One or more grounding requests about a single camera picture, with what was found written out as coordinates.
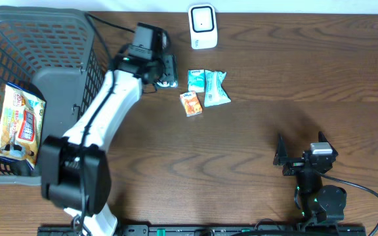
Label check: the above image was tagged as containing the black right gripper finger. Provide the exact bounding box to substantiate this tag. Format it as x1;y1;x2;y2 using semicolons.
318;131;337;154
273;134;288;164

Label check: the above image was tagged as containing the dark round-label can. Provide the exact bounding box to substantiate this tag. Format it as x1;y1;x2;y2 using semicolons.
156;81;179;89

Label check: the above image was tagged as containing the teal small tissue pack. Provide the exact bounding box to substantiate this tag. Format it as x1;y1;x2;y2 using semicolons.
188;69;205;93

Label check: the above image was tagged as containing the orange small snack pack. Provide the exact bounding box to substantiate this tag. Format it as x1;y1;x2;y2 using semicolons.
180;91;203;117

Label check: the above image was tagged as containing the mint green snack packet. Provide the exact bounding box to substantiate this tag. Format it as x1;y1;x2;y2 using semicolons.
204;70;231;107

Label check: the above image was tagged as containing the orange wet wipes pack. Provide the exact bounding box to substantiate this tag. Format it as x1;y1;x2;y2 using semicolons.
0;83;46;170

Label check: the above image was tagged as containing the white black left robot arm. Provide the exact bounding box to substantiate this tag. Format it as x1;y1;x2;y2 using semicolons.
39;54;177;235

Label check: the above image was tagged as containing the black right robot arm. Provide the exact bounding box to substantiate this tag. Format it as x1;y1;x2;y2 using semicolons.
273;132;347;231

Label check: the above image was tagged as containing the dark grey plastic basket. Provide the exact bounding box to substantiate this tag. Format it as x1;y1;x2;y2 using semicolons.
0;7;104;186

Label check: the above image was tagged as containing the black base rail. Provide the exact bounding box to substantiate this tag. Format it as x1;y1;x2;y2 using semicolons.
37;224;368;236

